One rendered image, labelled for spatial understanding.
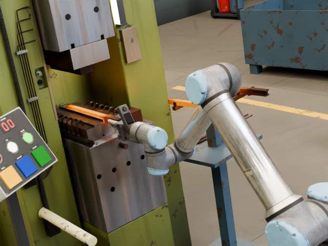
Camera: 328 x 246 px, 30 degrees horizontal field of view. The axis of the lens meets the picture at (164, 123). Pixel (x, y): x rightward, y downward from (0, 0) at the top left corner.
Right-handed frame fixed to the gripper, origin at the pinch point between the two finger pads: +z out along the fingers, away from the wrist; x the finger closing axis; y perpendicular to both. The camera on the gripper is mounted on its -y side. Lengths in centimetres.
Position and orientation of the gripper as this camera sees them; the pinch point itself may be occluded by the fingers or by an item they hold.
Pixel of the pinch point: (111, 118)
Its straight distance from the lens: 288.2
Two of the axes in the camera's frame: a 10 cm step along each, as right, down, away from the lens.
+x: 7.7, -3.2, 5.5
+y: 1.4, 9.3, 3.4
